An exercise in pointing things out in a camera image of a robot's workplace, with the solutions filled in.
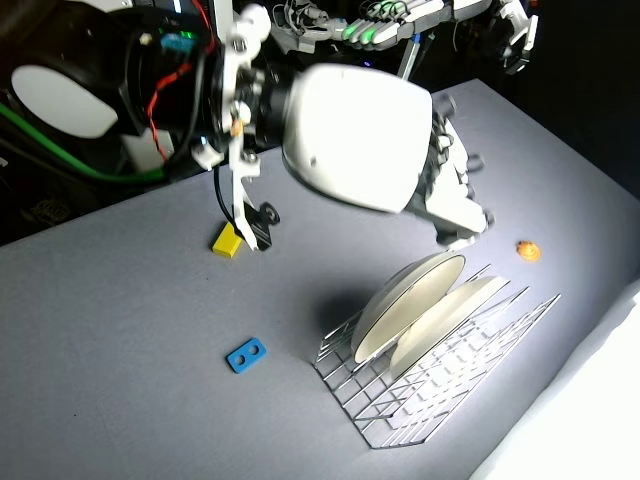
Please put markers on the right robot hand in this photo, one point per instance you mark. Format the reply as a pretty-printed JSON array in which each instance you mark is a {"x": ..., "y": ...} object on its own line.
[{"x": 360, "y": 135}]

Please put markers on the blue block with two holes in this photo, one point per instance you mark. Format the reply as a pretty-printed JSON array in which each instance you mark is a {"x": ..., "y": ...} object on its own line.
[{"x": 249, "y": 354}]

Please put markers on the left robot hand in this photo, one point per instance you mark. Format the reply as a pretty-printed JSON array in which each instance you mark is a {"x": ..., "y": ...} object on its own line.
[{"x": 420, "y": 17}]

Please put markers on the yellow rectangular block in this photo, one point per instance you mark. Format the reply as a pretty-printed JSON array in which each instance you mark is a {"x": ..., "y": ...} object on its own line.
[{"x": 225, "y": 243}]

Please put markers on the white plate with black rim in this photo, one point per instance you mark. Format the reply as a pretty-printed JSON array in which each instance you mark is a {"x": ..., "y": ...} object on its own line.
[
  {"x": 400, "y": 310},
  {"x": 470, "y": 300}
]

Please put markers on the orange swirl cookie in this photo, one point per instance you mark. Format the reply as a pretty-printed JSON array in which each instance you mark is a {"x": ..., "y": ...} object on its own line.
[{"x": 529, "y": 251}]

